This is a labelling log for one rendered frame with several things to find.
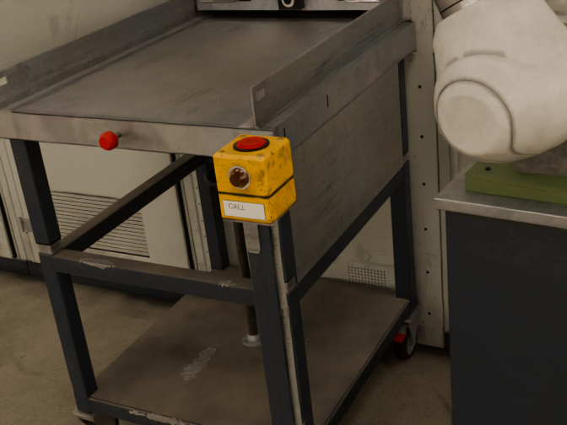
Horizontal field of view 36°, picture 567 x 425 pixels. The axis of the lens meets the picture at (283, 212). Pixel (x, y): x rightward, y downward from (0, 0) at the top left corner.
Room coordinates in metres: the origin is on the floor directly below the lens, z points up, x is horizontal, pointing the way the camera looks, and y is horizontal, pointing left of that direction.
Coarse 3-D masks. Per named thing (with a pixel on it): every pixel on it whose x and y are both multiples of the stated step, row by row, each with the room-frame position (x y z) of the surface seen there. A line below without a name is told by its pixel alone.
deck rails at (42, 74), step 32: (384, 0) 1.85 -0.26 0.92; (96, 32) 1.88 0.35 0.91; (128, 32) 1.97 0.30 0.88; (160, 32) 2.08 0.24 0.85; (352, 32) 1.68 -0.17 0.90; (384, 32) 1.83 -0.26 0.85; (32, 64) 1.70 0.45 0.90; (64, 64) 1.78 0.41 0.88; (96, 64) 1.85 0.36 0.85; (288, 64) 1.44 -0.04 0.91; (320, 64) 1.55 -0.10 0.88; (0, 96) 1.61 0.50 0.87; (32, 96) 1.66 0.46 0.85; (288, 96) 1.43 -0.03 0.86; (256, 128) 1.33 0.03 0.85
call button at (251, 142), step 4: (240, 140) 1.12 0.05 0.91; (244, 140) 1.12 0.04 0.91; (248, 140) 1.12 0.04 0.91; (252, 140) 1.12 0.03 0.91; (256, 140) 1.11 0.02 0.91; (260, 140) 1.11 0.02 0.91; (264, 140) 1.12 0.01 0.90; (236, 144) 1.11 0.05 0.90; (240, 144) 1.10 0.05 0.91; (244, 144) 1.10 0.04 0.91; (248, 144) 1.10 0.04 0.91; (252, 144) 1.10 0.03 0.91; (256, 144) 1.10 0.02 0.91; (260, 144) 1.10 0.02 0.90; (244, 148) 1.10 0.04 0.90; (248, 148) 1.09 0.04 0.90
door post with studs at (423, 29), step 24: (408, 0) 1.92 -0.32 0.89; (432, 72) 1.89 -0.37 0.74; (432, 96) 1.89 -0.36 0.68; (432, 120) 1.89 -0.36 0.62; (432, 144) 1.89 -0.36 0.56; (432, 168) 1.89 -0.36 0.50; (432, 192) 1.89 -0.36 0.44; (432, 216) 1.89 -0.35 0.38; (432, 240) 1.90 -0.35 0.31; (432, 264) 1.90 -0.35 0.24; (432, 288) 1.90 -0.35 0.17; (432, 312) 1.90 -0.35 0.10; (432, 336) 1.90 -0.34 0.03
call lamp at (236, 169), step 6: (234, 168) 1.08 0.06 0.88; (240, 168) 1.08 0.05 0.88; (228, 174) 1.09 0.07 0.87; (234, 174) 1.07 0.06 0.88; (240, 174) 1.07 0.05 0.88; (246, 174) 1.07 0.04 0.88; (234, 180) 1.07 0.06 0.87; (240, 180) 1.06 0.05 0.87; (246, 180) 1.07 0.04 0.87; (240, 186) 1.07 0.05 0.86; (246, 186) 1.07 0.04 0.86
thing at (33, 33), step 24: (0, 0) 1.95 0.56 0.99; (24, 0) 1.99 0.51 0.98; (48, 0) 2.03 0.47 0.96; (72, 0) 2.07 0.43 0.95; (96, 0) 2.11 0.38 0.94; (120, 0) 2.16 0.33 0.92; (144, 0) 2.21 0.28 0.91; (0, 24) 1.94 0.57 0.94; (24, 24) 1.98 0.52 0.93; (48, 24) 2.02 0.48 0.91; (72, 24) 2.06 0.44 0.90; (96, 24) 2.11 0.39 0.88; (0, 48) 1.93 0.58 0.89; (24, 48) 1.97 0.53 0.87; (48, 48) 2.01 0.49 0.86
